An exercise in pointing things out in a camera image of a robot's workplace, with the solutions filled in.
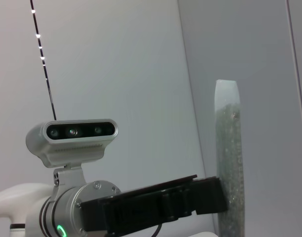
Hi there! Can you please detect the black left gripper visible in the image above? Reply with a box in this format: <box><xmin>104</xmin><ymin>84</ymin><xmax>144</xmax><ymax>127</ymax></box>
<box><xmin>80</xmin><ymin>174</ymin><xmax>228</xmax><ymax>234</ymax></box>

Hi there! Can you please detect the grey marker pen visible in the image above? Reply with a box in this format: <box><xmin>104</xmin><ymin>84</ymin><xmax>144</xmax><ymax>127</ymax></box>
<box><xmin>214</xmin><ymin>79</ymin><xmax>247</xmax><ymax>237</ymax></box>

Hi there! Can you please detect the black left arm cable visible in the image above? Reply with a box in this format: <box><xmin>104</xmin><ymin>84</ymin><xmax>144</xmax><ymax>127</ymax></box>
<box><xmin>150</xmin><ymin>223</ymin><xmax>163</xmax><ymax>237</ymax></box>

